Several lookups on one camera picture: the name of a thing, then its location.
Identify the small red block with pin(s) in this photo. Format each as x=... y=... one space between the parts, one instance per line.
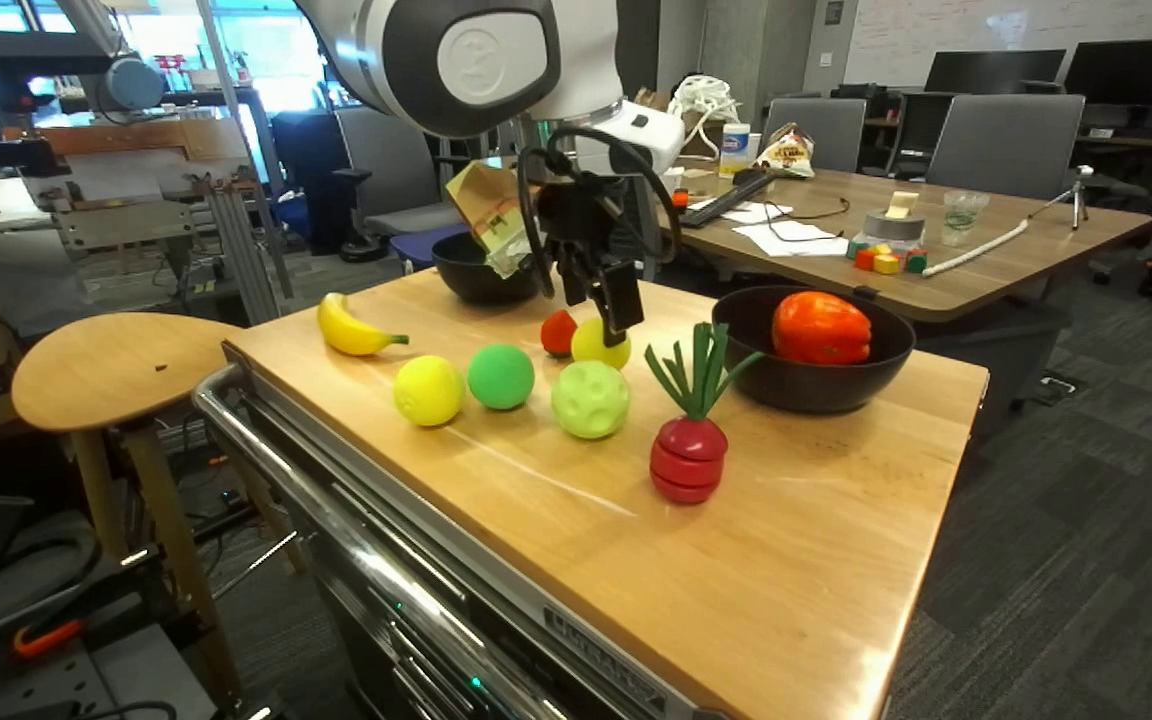
x=867 y=260

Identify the white bottle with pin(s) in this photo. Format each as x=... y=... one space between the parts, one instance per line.
x=739 y=151

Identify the wooden conference table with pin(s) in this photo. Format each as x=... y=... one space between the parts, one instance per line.
x=1002 y=260

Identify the orange red toy tomato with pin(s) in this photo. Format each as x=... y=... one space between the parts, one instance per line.
x=823 y=328

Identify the white stick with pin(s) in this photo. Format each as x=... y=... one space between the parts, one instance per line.
x=977 y=248

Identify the black computer monitor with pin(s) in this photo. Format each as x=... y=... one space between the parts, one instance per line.
x=999 y=68
x=1143 y=75

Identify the aluminium frame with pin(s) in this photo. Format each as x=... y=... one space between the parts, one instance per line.
x=246 y=252

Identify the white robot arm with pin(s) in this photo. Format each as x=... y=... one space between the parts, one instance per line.
x=469 y=63

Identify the small red textured ball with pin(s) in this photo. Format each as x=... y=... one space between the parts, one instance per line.
x=558 y=333

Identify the yellow toy banana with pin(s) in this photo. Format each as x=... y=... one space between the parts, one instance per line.
x=348 y=333

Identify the black plastic bowl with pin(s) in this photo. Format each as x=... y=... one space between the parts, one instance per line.
x=462 y=283
x=817 y=387

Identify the red toy radish green leaves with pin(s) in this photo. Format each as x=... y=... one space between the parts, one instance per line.
x=688 y=461

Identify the small yellow block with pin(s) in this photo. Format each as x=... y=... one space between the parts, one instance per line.
x=891 y=260

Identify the light green dimpled ball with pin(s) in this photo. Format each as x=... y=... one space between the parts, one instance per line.
x=588 y=401

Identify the green fuzzy ball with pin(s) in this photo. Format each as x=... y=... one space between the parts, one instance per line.
x=501 y=376

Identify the clear plastic cup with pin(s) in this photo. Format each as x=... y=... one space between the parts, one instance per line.
x=965 y=208

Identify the small silver tripod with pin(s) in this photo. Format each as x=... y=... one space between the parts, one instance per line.
x=1083 y=186

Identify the small green block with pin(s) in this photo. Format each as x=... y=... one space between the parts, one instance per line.
x=916 y=265

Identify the yellow fuzzy ball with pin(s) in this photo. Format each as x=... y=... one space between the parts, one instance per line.
x=431 y=389

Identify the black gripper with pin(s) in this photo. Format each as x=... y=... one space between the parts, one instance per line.
x=598 y=212

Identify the white paper sheets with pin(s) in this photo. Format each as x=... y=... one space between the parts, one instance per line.
x=789 y=239

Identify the round wooden stool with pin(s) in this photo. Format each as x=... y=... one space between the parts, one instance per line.
x=108 y=365

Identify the clear container with yellow item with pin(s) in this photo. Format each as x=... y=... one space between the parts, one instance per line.
x=896 y=224

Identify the long black device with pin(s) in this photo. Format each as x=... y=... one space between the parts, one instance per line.
x=739 y=195

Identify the beige cloth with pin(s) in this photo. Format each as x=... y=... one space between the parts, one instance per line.
x=789 y=153

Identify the grey office chair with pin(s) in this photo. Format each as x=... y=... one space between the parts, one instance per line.
x=1002 y=140
x=389 y=186
x=823 y=129

